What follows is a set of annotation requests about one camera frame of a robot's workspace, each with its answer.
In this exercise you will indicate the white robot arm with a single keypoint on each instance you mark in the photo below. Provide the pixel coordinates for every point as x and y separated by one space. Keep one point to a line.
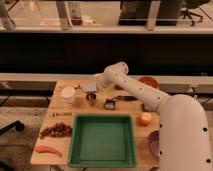
184 139

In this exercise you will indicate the grey folded towel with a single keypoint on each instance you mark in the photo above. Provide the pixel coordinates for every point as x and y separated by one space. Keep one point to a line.
90 88

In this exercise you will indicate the orange bowl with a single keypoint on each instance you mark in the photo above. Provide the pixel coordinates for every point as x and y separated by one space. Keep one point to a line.
149 81

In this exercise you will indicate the purple bowl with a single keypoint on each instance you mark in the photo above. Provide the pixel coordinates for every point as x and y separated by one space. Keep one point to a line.
153 143

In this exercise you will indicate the metal cup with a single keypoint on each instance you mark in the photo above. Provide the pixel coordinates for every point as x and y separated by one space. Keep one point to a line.
91 99

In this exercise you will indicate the white cup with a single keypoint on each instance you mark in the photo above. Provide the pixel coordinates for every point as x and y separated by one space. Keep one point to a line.
68 93

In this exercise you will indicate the wooden table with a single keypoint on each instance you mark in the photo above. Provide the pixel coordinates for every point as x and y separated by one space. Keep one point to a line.
80 106

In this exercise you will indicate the blue sponge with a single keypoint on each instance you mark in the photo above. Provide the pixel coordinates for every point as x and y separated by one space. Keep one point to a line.
146 108

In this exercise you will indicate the orange fruit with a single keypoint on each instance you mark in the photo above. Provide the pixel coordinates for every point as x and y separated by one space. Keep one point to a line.
145 118

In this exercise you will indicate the green plastic tray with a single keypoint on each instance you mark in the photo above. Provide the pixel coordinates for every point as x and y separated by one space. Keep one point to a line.
102 141

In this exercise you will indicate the metal fork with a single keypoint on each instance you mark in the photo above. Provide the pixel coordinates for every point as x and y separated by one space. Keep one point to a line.
62 114

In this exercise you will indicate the bunch of red grapes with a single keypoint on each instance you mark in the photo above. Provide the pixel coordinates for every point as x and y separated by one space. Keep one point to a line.
57 130

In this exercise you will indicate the orange carrot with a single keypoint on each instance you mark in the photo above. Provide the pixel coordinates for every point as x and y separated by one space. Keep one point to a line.
47 149

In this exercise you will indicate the black office chair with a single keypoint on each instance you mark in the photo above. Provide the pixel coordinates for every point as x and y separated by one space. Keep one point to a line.
192 4

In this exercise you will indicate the black handled tool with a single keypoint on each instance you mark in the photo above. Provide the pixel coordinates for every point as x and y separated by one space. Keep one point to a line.
124 98

